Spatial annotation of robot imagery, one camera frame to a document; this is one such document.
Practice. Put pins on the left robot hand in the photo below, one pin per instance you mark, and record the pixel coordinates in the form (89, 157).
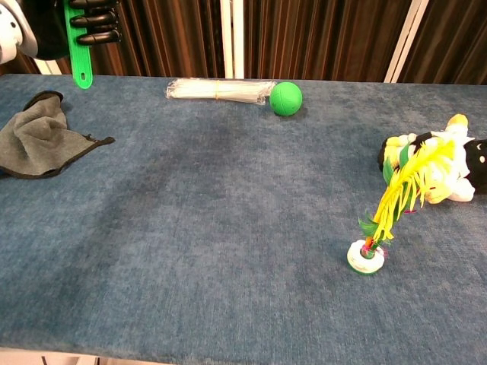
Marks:
(47, 30)

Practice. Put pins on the grey cloth black edging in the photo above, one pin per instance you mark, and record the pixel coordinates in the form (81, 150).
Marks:
(34, 140)

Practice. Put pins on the dark brown pleated curtain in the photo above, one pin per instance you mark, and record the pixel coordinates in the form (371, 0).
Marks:
(171, 34)

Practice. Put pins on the clear bag of white straws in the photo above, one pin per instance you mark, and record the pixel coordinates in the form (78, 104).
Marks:
(213, 90)

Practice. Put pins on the green rubber ball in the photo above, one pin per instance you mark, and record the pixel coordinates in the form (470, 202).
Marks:
(286, 99)

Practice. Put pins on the blue velvet tablecloth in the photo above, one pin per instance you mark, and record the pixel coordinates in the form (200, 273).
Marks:
(243, 247)

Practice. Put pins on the yellow green feather shuttlecock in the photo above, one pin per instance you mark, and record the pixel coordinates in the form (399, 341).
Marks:
(395, 197)

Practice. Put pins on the black white yellow plush doll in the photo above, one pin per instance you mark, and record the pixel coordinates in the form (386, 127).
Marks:
(449, 182)

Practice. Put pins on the white slanted frame post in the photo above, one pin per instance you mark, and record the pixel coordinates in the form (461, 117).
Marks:
(49, 66)
(405, 42)

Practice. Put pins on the white upright frame post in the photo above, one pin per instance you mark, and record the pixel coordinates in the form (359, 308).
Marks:
(232, 38)

